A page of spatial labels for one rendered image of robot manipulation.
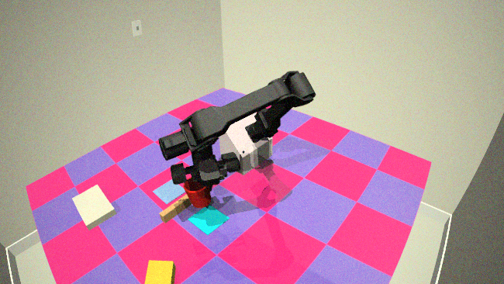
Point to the tan wooden bar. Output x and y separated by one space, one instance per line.
175 209

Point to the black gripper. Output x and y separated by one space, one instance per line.
179 171

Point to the yellow rectangular block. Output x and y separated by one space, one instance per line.
160 272

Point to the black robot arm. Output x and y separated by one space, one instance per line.
207 124

